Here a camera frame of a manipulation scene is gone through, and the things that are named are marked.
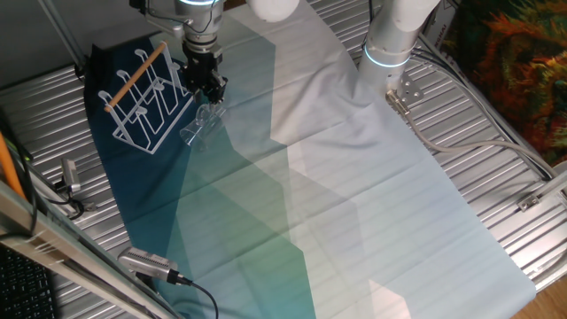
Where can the small metal table bracket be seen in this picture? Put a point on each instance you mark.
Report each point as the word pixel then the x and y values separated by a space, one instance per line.
pixel 529 202

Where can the orange green patterned fabric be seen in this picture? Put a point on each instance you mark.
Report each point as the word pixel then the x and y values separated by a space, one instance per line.
pixel 509 53

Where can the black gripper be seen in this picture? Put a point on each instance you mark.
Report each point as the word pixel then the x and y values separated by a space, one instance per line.
pixel 201 66

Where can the orange tube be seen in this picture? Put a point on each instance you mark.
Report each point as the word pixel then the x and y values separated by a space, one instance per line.
pixel 9 166

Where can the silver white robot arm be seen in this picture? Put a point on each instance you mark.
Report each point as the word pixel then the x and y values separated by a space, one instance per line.
pixel 390 40

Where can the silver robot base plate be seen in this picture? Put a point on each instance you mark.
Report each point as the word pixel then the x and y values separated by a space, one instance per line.
pixel 409 88

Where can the white metal bar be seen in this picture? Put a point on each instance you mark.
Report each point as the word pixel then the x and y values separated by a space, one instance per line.
pixel 553 186

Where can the cardboard box red print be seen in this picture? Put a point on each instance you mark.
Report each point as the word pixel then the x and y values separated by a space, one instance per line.
pixel 438 26

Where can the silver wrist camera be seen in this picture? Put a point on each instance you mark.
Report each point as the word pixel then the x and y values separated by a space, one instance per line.
pixel 166 20

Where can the grey metal frame pole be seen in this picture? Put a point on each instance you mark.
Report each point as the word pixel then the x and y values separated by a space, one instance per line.
pixel 63 33

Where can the black clamp tool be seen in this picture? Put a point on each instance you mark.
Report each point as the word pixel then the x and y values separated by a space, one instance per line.
pixel 90 206

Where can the teal white gradient tablecloth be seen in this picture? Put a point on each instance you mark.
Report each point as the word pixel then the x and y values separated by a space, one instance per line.
pixel 332 199

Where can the clear plastic cup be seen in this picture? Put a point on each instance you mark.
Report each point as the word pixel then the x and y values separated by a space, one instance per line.
pixel 199 130

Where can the aluminium frame rail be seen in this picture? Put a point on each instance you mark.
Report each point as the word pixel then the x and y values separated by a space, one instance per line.
pixel 66 248

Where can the black keyboard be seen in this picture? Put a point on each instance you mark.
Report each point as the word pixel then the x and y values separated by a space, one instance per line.
pixel 22 288

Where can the silver exterior camera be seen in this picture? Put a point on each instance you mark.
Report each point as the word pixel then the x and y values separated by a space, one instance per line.
pixel 71 175
pixel 146 263

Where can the black pole clamp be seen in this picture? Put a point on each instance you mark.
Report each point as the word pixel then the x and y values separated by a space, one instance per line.
pixel 80 70

